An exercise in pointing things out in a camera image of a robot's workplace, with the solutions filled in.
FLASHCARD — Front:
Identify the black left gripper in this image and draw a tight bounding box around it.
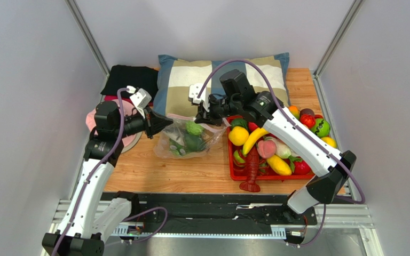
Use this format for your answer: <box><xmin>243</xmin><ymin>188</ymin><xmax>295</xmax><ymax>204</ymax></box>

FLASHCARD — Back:
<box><xmin>113</xmin><ymin>105</ymin><xmax>172</xmax><ymax>139</ymax></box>

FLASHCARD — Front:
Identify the red toy lobster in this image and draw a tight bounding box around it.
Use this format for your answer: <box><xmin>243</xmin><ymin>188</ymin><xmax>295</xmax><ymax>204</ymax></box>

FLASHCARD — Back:
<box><xmin>239</xmin><ymin>146</ymin><xmax>261</xmax><ymax>193</ymax></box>

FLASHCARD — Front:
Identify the green toy custard apple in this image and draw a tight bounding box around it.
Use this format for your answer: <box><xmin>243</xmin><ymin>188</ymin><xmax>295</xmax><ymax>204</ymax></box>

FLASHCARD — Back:
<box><xmin>185</xmin><ymin>121</ymin><xmax>204</xmax><ymax>137</ymax></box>

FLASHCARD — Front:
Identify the green toy lettuce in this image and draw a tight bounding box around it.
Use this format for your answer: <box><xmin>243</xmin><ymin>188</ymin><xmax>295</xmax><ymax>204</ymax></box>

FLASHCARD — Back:
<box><xmin>169</xmin><ymin>139</ymin><xmax>187</xmax><ymax>157</ymax></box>

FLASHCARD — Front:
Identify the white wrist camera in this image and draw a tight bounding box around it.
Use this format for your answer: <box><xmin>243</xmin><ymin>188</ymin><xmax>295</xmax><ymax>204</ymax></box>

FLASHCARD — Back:
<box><xmin>188</xmin><ymin>83</ymin><xmax>209</xmax><ymax>112</ymax></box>
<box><xmin>127</xmin><ymin>85</ymin><xmax>152</xmax><ymax>118</ymax></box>

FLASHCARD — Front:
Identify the clear zip top bag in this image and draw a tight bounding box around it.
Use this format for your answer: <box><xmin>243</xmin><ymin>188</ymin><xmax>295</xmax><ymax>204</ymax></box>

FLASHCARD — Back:
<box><xmin>154</xmin><ymin>114</ymin><xmax>230</xmax><ymax>159</ymax></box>

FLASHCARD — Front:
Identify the red plastic tray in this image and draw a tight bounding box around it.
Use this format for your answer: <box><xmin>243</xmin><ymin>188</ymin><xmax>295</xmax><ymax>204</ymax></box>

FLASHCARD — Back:
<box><xmin>227</xmin><ymin>117</ymin><xmax>313</xmax><ymax>181</ymax></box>

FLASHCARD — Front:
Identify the yellow toy corn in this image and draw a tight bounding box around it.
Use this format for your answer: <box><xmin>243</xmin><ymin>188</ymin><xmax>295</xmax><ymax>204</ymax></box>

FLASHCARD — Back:
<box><xmin>266</xmin><ymin>155</ymin><xmax>293</xmax><ymax>176</ymax></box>

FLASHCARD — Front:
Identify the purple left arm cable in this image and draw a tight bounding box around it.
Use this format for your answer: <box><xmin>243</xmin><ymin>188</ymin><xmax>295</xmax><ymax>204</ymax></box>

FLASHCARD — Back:
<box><xmin>50</xmin><ymin>87</ymin><xmax>168</xmax><ymax>256</ymax></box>

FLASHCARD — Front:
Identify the green toy watermelon ball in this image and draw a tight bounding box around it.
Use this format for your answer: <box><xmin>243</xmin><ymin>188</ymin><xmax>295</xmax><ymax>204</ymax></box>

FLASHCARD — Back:
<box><xmin>310</xmin><ymin>118</ymin><xmax>331</xmax><ymax>138</ymax></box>

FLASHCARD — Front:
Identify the black folded cloth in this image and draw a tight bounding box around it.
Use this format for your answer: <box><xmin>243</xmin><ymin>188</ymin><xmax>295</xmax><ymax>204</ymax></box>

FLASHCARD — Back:
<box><xmin>101</xmin><ymin>65</ymin><xmax>158</xmax><ymax>102</ymax></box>

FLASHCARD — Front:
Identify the yellow toy lemon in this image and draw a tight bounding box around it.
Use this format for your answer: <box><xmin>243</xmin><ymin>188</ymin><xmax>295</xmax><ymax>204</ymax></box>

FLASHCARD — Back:
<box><xmin>228</xmin><ymin>126</ymin><xmax>249</xmax><ymax>146</ymax></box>

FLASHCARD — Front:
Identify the yellow toy banana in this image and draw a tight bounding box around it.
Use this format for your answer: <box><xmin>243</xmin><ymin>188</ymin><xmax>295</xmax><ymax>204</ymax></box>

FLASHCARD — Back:
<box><xmin>242</xmin><ymin>127</ymin><xmax>269</xmax><ymax>156</ymax></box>

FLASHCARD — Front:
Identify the blue beige checked pillow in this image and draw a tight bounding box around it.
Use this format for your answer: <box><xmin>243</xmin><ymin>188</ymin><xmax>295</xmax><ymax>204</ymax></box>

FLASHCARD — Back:
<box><xmin>153</xmin><ymin>52</ymin><xmax>291</xmax><ymax>118</ymax></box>

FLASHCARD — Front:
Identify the pink toy peach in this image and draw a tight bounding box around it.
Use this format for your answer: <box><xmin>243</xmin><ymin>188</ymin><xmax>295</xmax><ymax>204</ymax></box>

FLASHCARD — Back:
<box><xmin>257</xmin><ymin>140</ymin><xmax>277</xmax><ymax>159</ymax></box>

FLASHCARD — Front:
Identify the red toy bell pepper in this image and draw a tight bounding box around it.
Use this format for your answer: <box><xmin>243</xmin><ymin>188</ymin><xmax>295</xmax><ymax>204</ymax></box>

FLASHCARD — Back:
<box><xmin>299</xmin><ymin>114</ymin><xmax>316</xmax><ymax>129</ymax></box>

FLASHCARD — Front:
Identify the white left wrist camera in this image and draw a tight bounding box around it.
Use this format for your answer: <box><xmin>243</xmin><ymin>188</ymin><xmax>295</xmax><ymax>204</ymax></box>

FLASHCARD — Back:
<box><xmin>127</xmin><ymin>85</ymin><xmax>152</xmax><ymax>118</ymax></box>

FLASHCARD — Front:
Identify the white slotted cable duct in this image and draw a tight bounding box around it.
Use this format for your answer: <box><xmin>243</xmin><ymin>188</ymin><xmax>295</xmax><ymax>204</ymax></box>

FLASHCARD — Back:
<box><xmin>111</xmin><ymin>222</ymin><xmax>287</xmax><ymax>239</ymax></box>

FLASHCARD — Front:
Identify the black mounting rail base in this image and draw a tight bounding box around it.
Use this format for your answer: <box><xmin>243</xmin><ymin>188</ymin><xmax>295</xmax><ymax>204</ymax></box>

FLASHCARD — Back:
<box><xmin>129</xmin><ymin>193</ymin><xmax>321</xmax><ymax>232</ymax></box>

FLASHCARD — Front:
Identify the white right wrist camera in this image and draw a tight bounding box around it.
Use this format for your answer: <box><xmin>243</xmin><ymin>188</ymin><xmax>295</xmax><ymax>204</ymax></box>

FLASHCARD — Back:
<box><xmin>188</xmin><ymin>83</ymin><xmax>209</xmax><ymax>112</ymax></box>

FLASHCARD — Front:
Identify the dark green toy avocado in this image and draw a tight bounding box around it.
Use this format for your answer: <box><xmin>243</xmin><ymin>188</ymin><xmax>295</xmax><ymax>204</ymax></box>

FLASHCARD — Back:
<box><xmin>184</xmin><ymin>134</ymin><xmax>206</xmax><ymax>152</ymax></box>

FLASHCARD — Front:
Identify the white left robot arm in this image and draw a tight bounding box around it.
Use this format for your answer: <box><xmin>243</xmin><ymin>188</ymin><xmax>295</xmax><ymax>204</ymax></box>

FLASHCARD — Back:
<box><xmin>42</xmin><ymin>101</ymin><xmax>173</xmax><ymax>255</ymax></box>

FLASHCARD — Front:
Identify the green toy lime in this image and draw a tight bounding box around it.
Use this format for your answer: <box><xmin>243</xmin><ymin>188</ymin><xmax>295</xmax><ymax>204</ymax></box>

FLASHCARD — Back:
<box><xmin>230</xmin><ymin>118</ymin><xmax>249</xmax><ymax>130</ymax></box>

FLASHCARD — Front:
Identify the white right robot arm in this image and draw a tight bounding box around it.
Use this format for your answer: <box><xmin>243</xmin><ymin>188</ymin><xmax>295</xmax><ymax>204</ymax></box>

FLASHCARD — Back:
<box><xmin>188</xmin><ymin>69</ymin><xmax>357</xmax><ymax>214</ymax></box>

